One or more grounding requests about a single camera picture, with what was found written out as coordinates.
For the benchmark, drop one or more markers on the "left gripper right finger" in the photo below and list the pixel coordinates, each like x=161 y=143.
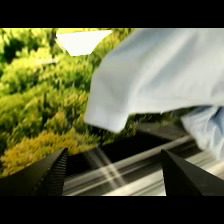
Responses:
x=186 y=181

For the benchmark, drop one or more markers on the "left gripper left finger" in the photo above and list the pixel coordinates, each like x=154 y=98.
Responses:
x=40 y=178

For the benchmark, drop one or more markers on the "light blue shirt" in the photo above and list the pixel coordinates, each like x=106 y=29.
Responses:
x=156 y=73

